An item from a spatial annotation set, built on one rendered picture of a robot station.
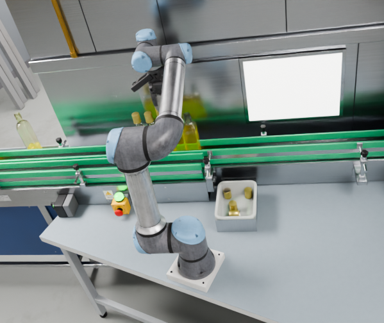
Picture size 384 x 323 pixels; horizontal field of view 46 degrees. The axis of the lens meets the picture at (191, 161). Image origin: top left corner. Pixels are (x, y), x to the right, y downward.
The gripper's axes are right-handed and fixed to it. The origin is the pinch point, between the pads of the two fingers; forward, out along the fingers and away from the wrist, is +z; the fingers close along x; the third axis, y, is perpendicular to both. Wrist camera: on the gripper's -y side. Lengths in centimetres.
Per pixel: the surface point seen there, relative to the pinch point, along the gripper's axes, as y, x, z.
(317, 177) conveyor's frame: 66, -6, 39
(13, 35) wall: -237, 280, 78
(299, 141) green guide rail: 59, 4, 26
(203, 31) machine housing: 22.0, 15.0, -25.8
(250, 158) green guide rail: 37.2, -4.1, 27.9
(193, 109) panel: 11.9, 12.0, 10.1
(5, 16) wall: -236, 280, 56
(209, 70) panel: 22.6, 12.0, -9.2
